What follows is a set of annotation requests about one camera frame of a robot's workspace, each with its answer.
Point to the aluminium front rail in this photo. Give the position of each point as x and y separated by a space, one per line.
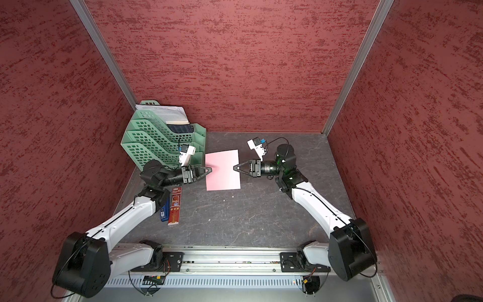
228 261

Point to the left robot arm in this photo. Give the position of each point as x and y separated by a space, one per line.
87 261

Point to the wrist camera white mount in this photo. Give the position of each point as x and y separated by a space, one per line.
186 152
260 146

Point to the blue pen box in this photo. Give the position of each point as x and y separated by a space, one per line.
165 210

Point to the red pencil box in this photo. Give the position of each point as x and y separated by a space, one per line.
175 206

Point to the corner aluminium post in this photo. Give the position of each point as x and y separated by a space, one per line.
95 34
379 17

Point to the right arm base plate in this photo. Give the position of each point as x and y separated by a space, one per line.
295 262

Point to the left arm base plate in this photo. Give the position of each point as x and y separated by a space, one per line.
167 262

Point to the green plastic file organizer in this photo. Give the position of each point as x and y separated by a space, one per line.
148 138

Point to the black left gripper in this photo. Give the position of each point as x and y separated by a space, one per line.
187 174

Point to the perforated metal vent strip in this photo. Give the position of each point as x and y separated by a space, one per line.
209 281

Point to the dark blue book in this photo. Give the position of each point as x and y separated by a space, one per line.
187 128

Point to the right corner aluminium post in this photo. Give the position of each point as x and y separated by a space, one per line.
379 17

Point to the white papers in organizer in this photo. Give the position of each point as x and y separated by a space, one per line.
172 115

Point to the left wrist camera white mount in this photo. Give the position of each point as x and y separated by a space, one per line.
186 152

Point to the left corner aluminium post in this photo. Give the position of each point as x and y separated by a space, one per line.
95 34

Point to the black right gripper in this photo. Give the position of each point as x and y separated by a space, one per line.
255 173

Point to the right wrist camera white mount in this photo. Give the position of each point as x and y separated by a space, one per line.
260 146

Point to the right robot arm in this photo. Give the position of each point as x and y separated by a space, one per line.
350 250

